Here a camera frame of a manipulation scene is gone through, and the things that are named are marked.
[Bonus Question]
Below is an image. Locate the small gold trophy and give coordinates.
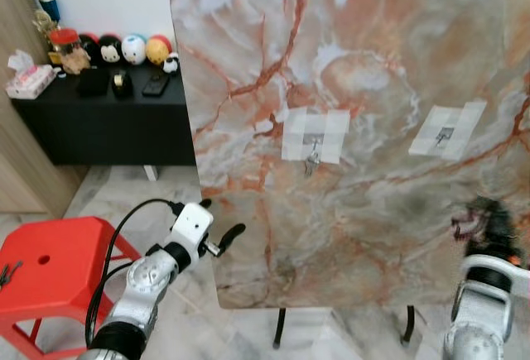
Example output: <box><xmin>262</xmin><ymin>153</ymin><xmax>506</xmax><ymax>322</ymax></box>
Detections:
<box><xmin>33</xmin><ymin>11</ymin><xmax>60</xmax><ymax>64</ymax></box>

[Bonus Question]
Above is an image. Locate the clear jar with red lid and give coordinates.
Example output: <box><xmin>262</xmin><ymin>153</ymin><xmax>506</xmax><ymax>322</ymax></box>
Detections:
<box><xmin>47</xmin><ymin>26</ymin><xmax>91</xmax><ymax>76</ymax></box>

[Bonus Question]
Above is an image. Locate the white blue plush ball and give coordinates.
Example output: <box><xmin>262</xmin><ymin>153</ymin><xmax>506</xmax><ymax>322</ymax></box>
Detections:
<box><xmin>122</xmin><ymin>33</ymin><xmax>149</xmax><ymax>66</ymax></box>

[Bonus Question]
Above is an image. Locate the black mouse plush ball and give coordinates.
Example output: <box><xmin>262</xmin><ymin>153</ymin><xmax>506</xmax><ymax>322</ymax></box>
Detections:
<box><xmin>98</xmin><ymin>35</ymin><xmax>126</xmax><ymax>66</ymax></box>

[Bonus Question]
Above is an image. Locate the black red plush ball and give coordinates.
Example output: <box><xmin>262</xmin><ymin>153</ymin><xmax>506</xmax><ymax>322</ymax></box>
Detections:
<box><xmin>79</xmin><ymin>33</ymin><xmax>101</xmax><ymax>64</ymax></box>

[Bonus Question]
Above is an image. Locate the marble pattern folding table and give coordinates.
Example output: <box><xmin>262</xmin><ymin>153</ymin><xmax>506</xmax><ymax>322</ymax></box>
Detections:
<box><xmin>169</xmin><ymin>0</ymin><xmax>530</xmax><ymax>349</ymax></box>

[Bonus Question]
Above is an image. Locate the white tape patch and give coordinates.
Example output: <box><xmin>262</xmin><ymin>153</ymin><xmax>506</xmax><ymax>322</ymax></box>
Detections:
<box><xmin>407</xmin><ymin>100</ymin><xmax>489</xmax><ymax>161</ymax></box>
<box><xmin>281</xmin><ymin>108</ymin><xmax>352</xmax><ymax>166</ymax></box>

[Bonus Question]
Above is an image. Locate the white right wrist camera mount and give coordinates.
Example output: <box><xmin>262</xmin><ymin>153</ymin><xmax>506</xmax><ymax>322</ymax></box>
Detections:
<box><xmin>462</xmin><ymin>252</ymin><xmax>530</xmax><ymax>296</ymax></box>

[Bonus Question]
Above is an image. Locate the small panda plush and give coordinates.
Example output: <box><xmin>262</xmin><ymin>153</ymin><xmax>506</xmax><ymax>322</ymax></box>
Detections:
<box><xmin>163</xmin><ymin>52</ymin><xmax>181</xmax><ymax>74</ymax></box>

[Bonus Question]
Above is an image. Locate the black tape dispenser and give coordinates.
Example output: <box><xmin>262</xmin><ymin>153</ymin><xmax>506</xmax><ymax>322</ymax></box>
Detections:
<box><xmin>112</xmin><ymin>70</ymin><xmax>134</xmax><ymax>98</ymax></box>

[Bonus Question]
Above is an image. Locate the dark metal key bunch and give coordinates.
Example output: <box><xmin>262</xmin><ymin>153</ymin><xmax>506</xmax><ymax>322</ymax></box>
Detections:
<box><xmin>0</xmin><ymin>261</ymin><xmax>24</xmax><ymax>289</ymax></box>

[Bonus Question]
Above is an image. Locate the black low console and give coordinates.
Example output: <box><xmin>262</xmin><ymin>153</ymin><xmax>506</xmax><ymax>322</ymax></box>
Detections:
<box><xmin>9</xmin><ymin>82</ymin><xmax>198</xmax><ymax>181</ymax></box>

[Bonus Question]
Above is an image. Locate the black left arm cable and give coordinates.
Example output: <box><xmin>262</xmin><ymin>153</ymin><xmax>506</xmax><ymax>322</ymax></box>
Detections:
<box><xmin>85</xmin><ymin>198</ymin><xmax>188</xmax><ymax>348</ymax></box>

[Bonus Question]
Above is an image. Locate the black wallet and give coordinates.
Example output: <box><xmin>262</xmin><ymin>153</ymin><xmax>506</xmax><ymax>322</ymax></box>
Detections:
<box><xmin>77</xmin><ymin>69</ymin><xmax>109</xmax><ymax>97</ymax></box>

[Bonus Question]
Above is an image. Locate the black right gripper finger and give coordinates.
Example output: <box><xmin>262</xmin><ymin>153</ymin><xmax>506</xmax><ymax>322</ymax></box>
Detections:
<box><xmin>465</xmin><ymin>198</ymin><xmax>513</xmax><ymax>228</ymax></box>

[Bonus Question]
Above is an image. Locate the pink tissue pack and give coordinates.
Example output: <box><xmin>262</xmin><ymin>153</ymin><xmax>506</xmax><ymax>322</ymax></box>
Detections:
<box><xmin>4</xmin><ymin>50</ymin><xmax>61</xmax><ymax>99</ymax></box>

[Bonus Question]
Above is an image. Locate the red plastic stool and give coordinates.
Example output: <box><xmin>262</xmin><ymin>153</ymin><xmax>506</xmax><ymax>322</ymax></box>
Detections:
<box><xmin>0</xmin><ymin>215</ymin><xmax>142</xmax><ymax>360</ymax></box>

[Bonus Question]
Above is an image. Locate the light wood cabinet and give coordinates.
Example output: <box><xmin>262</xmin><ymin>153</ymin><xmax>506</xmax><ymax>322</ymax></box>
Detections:
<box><xmin>0</xmin><ymin>0</ymin><xmax>89</xmax><ymax>219</ymax></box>

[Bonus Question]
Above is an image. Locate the small silver adhesive hook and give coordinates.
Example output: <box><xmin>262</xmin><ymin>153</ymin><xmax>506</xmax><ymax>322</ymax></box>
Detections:
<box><xmin>434</xmin><ymin>127</ymin><xmax>455</xmax><ymax>148</ymax></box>
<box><xmin>305</xmin><ymin>131</ymin><xmax>325</xmax><ymax>151</ymax></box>

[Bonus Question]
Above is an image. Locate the small silver key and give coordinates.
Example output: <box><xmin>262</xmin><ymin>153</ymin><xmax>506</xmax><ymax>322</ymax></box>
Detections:
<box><xmin>302</xmin><ymin>149</ymin><xmax>323</xmax><ymax>178</ymax></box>

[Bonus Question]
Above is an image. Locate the yellow orange plush ball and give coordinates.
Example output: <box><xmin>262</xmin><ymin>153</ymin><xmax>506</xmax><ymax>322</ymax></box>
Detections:
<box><xmin>147</xmin><ymin>35</ymin><xmax>176</xmax><ymax>67</ymax></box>

